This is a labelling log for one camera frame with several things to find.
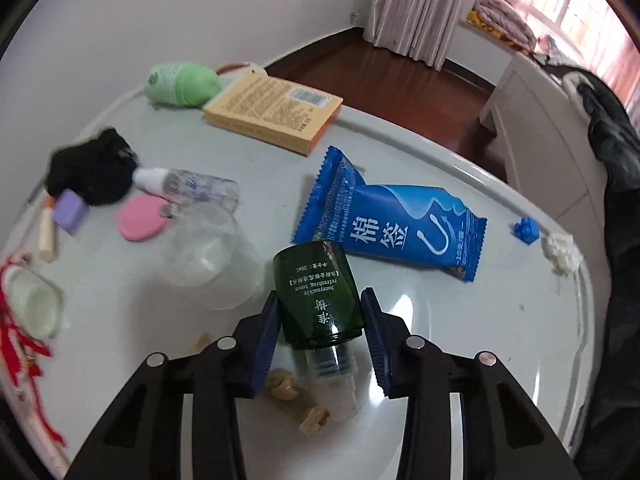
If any dark green toner bottle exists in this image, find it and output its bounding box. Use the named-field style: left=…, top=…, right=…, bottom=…
left=273, top=240, right=363, bottom=382

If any pale green cream jar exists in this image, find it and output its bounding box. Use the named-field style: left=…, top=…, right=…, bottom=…
left=2, top=264, right=63, bottom=340

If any small purple case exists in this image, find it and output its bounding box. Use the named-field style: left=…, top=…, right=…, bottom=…
left=53, top=190, right=89, bottom=235

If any clear plastic cup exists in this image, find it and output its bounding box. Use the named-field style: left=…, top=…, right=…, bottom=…
left=162, top=203, right=262, bottom=311

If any blue cotton swab packet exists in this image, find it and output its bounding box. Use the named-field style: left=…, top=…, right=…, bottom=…
left=292, top=146, right=487, bottom=282

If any pink oval key fob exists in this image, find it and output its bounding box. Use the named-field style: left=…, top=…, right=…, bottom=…
left=115, top=194, right=172, bottom=242

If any clear spray bottle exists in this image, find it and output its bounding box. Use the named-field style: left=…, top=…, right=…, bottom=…
left=132, top=168, right=240, bottom=214

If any small blue toy brick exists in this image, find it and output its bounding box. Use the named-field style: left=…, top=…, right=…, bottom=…
left=512, top=217, right=540, bottom=245

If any crumpled white tissue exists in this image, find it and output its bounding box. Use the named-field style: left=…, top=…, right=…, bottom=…
left=542, top=233, right=584, bottom=275

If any beige book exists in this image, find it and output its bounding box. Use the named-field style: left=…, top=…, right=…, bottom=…
left=203, top=72, right=343, bottom=156

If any peach lip balm stick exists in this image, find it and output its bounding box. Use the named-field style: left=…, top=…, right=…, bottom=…
left=38, top=195, right=58, bottom=262

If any red crochet bib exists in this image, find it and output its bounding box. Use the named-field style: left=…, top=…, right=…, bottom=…
left=1, top=257, right=67, bottom=448

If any green plush-cap bottle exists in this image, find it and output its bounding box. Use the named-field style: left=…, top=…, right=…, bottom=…
left=143, top=62, right=222, bottom=108

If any left pink curtain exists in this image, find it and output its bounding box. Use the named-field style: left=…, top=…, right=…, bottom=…
left=356, top=0, right=475, bottom=70

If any folded pink quilt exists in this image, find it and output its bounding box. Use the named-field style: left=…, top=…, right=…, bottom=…
left=466, top=0, right=537, bottom=53

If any window with sheer curtain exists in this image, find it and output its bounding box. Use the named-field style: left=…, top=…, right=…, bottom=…
left=504, top=0, right=639, bottom=78

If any beige hair tie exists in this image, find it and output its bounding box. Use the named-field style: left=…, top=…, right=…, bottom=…
left=188, top=331, right=331, bottom=436

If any white bed frame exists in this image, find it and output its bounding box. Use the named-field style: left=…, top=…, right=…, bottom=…
left=478, top=52, right=616, bottom=221

